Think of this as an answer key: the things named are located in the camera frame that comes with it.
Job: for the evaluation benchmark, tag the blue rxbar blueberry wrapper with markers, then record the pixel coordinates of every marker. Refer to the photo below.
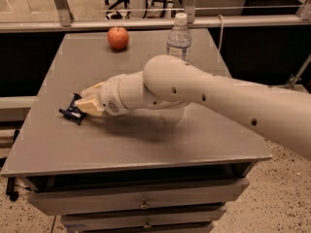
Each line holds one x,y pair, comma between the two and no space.
73,112

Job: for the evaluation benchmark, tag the grey drawer cabinet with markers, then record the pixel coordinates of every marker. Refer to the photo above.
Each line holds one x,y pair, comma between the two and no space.
53,154

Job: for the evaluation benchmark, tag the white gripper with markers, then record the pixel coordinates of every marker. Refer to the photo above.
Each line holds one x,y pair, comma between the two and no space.
109,95

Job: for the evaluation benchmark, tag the drawer with knob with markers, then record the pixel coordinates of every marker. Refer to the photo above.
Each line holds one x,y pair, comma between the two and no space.
144,219
139,197

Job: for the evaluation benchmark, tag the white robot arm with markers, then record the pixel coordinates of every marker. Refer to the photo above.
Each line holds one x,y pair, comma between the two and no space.
280,115

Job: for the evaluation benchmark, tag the red apple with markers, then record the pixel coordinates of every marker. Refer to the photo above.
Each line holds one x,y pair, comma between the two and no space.
118,38

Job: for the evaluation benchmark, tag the black office chair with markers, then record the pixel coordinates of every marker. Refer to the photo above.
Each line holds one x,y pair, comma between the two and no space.
113,12

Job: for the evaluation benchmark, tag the top drawer with knob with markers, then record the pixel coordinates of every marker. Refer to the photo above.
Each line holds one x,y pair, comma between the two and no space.
139,197

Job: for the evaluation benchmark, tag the clear plastic water bottle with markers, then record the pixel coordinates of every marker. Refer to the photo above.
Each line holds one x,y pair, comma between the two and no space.
179,39

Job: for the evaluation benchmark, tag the metal railing frame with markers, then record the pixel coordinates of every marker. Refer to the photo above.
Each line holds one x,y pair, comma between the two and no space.
19,16

